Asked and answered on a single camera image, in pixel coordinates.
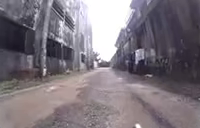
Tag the distant green trees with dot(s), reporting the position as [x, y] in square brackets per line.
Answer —
[102, 62]

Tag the brown dirt road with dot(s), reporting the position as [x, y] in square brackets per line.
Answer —
[101, 96]

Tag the bare tree trunk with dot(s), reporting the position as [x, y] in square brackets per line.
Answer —
[43, 40]

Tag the robot's own part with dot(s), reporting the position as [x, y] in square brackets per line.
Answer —
[137, 126]

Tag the dark weathered building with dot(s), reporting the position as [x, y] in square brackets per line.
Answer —
[174, 36]

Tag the grey concrete building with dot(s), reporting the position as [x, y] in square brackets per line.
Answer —
[14, 36]

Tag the grass strip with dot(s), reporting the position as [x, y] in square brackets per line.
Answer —
[8, 86]

